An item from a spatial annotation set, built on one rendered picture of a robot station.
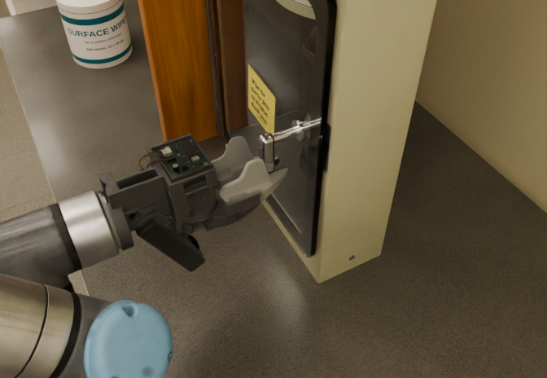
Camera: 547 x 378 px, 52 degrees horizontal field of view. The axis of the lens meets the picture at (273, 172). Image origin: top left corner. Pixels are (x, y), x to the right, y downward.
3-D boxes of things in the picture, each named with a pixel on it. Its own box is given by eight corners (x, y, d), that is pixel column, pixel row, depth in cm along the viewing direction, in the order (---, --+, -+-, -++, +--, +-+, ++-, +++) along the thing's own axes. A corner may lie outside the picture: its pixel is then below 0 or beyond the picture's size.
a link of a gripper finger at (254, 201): (264, 203, 64) (190, 227, 61) (265, 212, 65) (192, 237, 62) (248, 177, 67) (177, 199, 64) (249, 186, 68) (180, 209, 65)
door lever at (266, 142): (302, 185, 71) (292, 172, 73) (304, 127, 64) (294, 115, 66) (264, 199, 69) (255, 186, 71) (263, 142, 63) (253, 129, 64)
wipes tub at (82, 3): (122, 32, 131) (109, -30, 120) (141, 59, 123) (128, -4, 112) (66, 46, 126) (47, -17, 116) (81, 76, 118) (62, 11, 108)
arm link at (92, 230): (89, 282, 59) (70, 232, 65) (130, 265, 61) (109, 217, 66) (69, 235, 54) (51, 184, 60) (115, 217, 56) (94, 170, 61)
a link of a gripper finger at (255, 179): (298, 154, 63) (220, 178, 60) (297, 191, 67) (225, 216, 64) (286, 138, 65) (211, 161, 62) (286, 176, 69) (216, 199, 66)
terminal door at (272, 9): (225, 134, 97) (204, -111, 69) (314, 261, 78) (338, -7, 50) (220, 135, 97) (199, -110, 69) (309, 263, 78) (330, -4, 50)
